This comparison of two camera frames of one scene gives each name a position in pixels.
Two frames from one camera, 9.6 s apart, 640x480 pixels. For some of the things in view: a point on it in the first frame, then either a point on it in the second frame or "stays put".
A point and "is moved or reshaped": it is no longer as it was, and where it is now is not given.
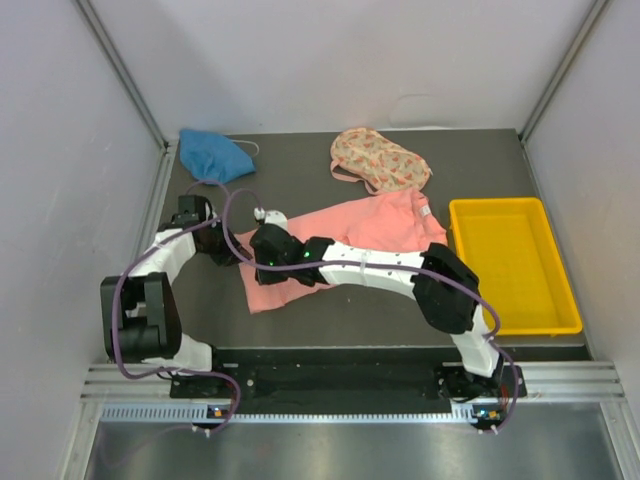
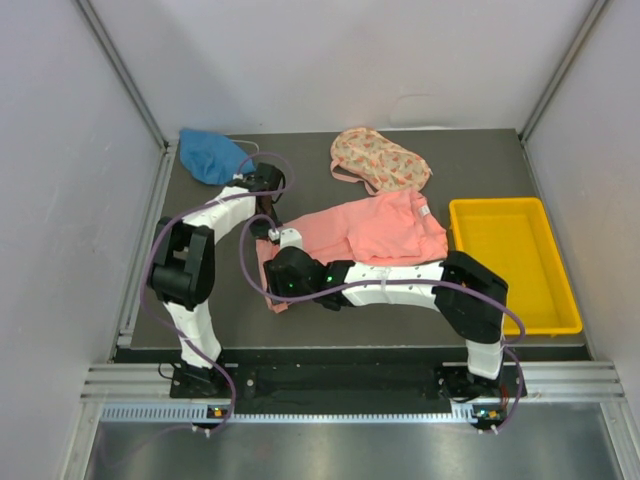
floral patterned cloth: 367,156 stays put
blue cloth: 213,157 stays put
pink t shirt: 399,220 is moved or reshaped
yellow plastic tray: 510,245 stays put
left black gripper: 229,256 to 261,231
